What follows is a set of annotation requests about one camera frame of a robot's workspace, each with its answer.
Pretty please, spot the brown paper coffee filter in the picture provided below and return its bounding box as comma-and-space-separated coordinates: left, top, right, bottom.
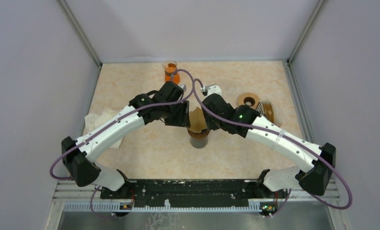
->
188, 107, 207, 133

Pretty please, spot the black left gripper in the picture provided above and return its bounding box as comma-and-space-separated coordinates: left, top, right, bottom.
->
162, 99, 191, 127

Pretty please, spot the left aluminium frame post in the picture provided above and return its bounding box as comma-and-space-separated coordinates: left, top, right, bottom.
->
56, 0, 102, 68

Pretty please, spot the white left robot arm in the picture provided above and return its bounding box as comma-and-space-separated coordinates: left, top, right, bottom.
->
61, 81, 189, 198

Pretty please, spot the white cloth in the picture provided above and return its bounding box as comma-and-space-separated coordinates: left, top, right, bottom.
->
84, 108, 126, 150

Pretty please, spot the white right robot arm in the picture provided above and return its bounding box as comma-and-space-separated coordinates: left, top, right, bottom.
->
202, 93, 336, 197

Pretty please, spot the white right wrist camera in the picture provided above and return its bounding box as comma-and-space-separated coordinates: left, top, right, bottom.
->
200, 84, 222, 97

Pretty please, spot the coffee filter box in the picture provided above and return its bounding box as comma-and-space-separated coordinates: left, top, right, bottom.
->
256, 100, 275, 123

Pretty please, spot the aluminium corner frame post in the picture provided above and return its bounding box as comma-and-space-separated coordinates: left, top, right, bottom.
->
288, 0, 328, 66

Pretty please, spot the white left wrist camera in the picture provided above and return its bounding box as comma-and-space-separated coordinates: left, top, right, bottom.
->
178, 84, 187, 94

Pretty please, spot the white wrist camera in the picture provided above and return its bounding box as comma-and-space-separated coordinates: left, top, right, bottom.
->
200, 84, 222, 97
178, 84, 187, 94

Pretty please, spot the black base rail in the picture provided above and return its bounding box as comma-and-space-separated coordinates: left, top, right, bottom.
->
54, 178, 305, 213

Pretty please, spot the orange glass flask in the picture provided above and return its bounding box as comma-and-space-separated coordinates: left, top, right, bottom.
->
162, 61, 180, 84

